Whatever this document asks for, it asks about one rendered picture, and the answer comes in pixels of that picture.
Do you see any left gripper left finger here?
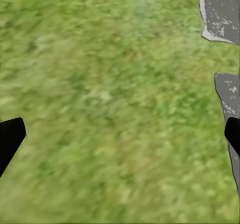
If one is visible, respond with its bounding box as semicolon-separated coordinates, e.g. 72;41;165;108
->
0;117;26;177

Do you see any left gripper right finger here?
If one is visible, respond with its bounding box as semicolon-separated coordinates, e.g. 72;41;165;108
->
224;117;240;157

